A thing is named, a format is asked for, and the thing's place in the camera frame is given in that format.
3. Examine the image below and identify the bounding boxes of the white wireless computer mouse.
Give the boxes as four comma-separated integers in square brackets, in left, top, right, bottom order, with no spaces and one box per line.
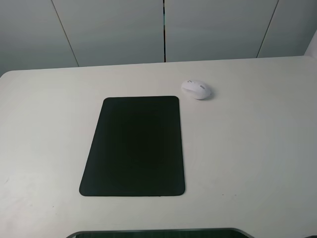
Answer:
[181,80,212,100]

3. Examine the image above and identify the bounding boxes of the black rectangular mouse pad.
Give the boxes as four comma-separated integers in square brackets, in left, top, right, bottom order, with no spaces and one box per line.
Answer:
[79,96,185,197]

